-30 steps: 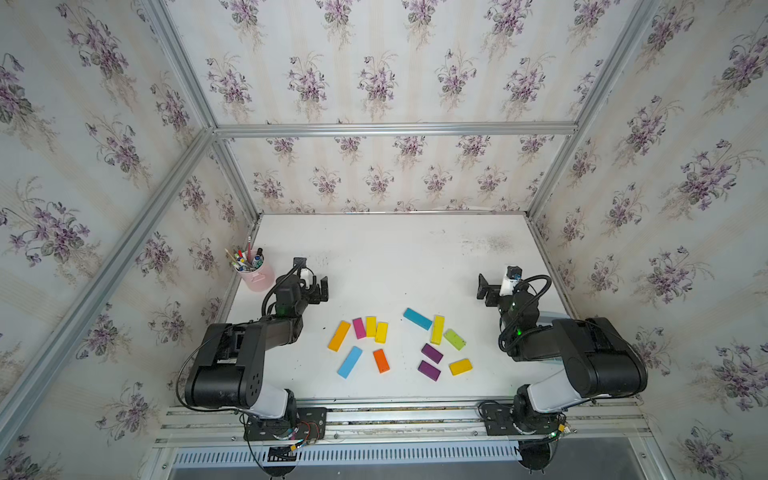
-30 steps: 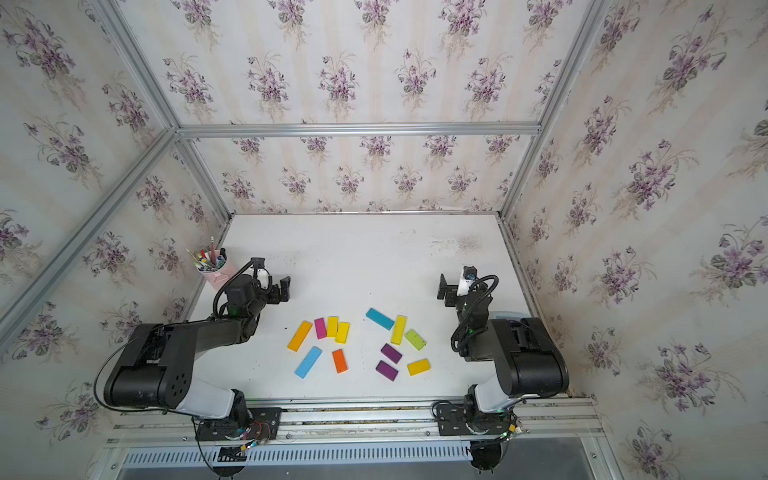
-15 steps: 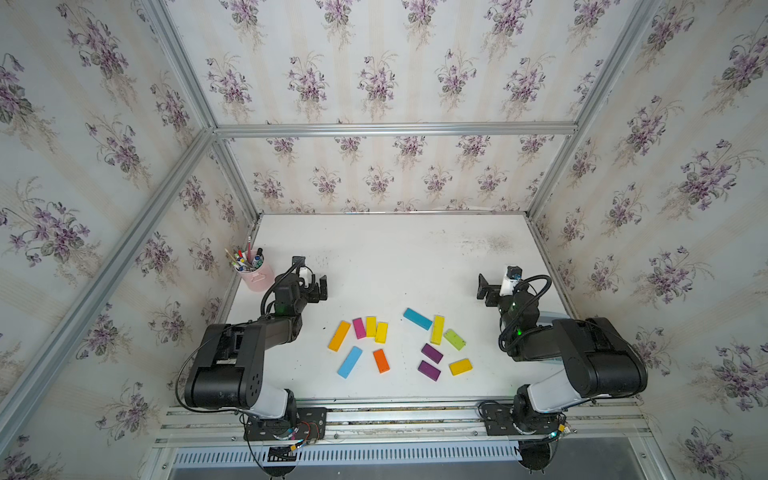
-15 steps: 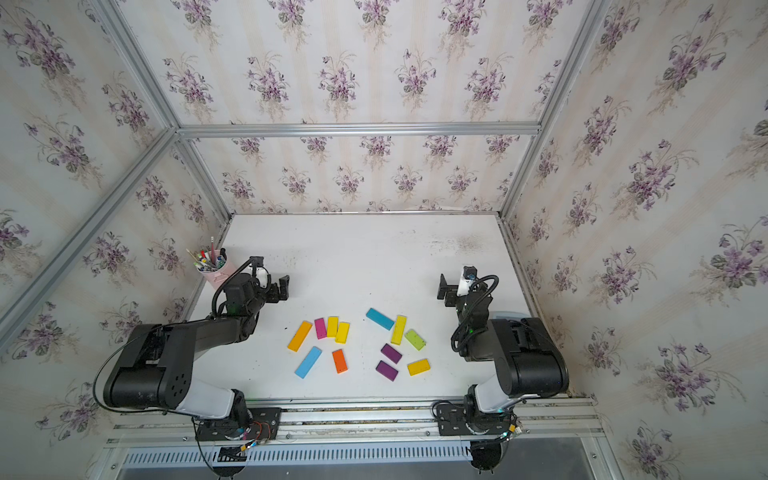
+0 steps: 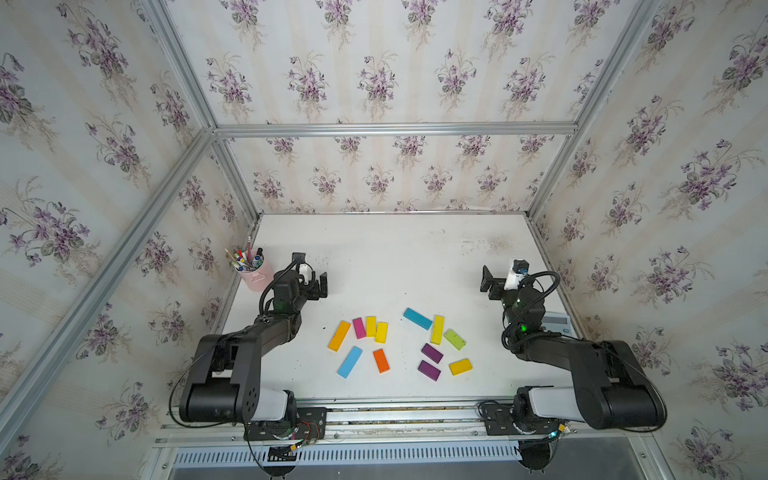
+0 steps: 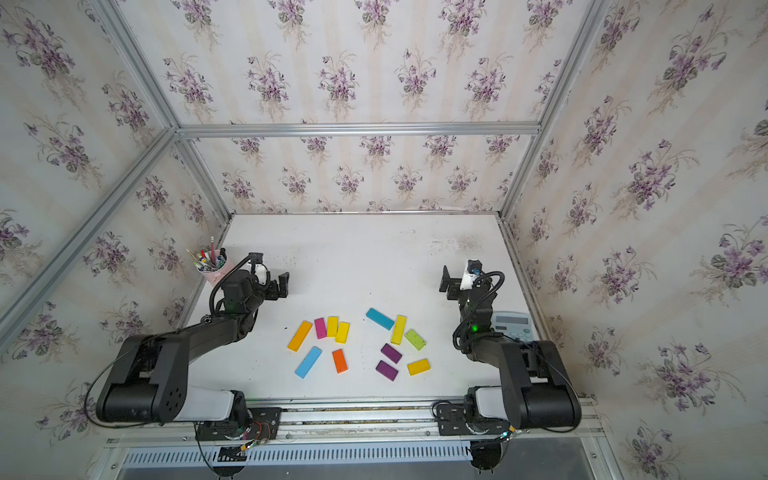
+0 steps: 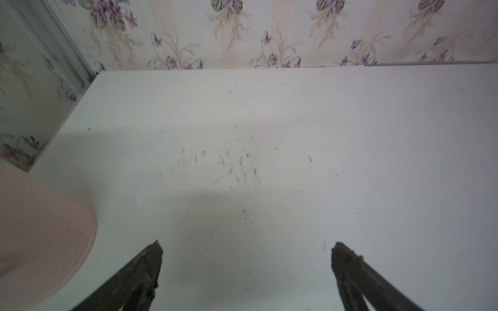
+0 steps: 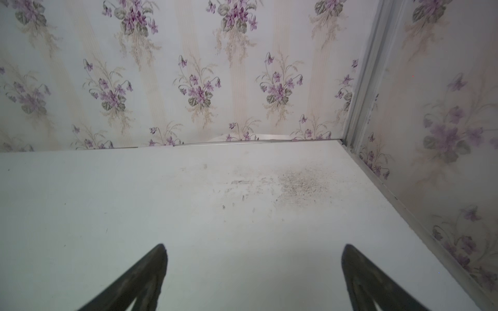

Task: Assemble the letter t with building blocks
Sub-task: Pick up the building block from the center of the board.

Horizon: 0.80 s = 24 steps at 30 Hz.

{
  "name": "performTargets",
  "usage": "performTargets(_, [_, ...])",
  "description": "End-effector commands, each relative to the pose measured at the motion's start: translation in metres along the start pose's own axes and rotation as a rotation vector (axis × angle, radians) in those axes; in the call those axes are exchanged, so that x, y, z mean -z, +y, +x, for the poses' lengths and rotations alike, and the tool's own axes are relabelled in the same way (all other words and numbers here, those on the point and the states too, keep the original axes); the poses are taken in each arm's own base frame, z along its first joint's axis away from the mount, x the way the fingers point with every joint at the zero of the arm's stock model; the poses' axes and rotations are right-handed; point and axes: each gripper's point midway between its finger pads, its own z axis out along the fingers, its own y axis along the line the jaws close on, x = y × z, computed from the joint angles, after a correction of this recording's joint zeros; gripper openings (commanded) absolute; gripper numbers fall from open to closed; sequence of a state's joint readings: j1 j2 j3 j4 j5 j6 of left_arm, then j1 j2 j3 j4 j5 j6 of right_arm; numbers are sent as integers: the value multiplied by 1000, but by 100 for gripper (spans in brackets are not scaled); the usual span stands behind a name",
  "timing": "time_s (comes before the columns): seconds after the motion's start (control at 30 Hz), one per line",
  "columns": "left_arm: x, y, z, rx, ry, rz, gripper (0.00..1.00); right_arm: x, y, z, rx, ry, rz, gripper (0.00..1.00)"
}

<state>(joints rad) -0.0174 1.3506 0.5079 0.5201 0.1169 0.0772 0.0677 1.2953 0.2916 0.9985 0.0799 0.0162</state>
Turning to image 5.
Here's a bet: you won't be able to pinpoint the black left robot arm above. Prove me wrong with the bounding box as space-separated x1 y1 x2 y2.
177 252 328 427

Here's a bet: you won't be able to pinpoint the orange-red block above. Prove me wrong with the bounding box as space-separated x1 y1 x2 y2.
373 349 390 374

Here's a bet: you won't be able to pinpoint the orange-yellow long block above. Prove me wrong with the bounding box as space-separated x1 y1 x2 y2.
328 321 351 352

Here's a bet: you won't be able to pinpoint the yellow long block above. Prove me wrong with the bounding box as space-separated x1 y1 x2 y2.
430 315 445 345

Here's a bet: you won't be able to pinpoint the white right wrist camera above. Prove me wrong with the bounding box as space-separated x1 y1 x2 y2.
504 259 529 291

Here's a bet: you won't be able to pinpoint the pink pen cup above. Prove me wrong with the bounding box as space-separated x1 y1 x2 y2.
239 262 274 293

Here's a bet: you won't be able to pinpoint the light blue calculator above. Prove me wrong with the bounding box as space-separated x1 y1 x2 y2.
542 312 575 336

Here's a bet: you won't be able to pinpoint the magenta block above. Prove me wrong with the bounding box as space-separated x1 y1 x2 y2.
352 317 367 339

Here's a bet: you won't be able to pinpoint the lime green block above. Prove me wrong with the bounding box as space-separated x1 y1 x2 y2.
443 329 466 351

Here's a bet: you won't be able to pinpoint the light blue long block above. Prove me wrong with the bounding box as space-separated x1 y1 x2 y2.
337 346 363 379

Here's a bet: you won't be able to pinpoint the purple block upper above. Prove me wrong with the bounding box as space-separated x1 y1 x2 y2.
421 343 444 364

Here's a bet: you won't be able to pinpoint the aluminium front rail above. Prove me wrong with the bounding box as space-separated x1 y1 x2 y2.
150 398 650 448

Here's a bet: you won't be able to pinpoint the purple block lower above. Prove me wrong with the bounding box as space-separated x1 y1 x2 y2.
417 360 441 381

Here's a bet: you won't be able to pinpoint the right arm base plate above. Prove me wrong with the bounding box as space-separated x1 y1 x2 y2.
477 400 567 437

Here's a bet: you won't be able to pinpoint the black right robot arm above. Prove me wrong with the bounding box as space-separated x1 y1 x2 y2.
480 260 668 434

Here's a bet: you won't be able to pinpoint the pens in cup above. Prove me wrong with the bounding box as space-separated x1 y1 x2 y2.
225 236 265 273

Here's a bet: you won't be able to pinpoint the teal long block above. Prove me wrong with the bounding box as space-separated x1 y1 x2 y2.
403 308 433 330

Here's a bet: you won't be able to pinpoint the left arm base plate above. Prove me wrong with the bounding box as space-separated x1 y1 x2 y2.
244 407 328 443

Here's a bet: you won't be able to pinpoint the purple block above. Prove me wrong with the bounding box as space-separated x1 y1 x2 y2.
417 360 441 381
421 343 444 364

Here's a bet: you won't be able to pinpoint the yellow-orange block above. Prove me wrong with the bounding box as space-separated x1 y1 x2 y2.
449 358 473 376

